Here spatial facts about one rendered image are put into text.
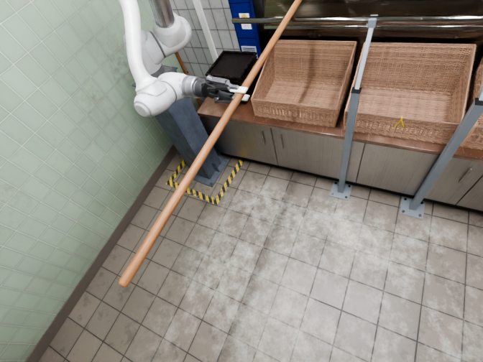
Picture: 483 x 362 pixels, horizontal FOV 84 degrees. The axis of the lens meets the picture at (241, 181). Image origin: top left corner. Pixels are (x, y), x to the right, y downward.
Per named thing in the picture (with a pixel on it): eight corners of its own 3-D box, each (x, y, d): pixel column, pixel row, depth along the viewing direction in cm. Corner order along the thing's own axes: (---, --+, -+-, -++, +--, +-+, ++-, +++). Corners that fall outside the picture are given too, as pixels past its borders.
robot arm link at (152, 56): (134, 69, 165) (112, 34, 147) (159, 54, 167) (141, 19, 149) (141, 80, 156) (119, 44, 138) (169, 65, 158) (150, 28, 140)
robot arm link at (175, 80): (197, 93, 125) (180, 105, 117) (171, 89, 131) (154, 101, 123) (192, 69, 117) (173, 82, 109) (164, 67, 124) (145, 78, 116)
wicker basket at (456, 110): (357, 79, 184) (363, 40, 161) (456, 85, 161) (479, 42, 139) (341, 131, 163) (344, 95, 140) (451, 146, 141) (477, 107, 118)
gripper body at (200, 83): (199, 73, 114) (218, 75, 110) (205, 90, 121) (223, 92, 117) (190, 85, 111) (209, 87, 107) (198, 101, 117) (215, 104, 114)
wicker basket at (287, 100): (277, 72, 207) (272, 38, 185) (353, 77, 185) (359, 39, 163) (253, 116, 187) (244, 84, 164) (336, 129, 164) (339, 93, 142)
